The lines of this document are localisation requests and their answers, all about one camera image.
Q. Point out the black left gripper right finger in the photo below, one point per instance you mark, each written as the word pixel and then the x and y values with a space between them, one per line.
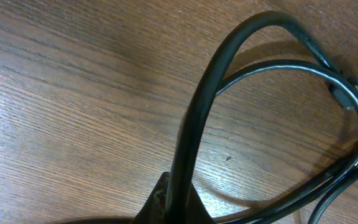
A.
pixel 196 212

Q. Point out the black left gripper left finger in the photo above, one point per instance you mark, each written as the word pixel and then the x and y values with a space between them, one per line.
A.
pixel 153 211

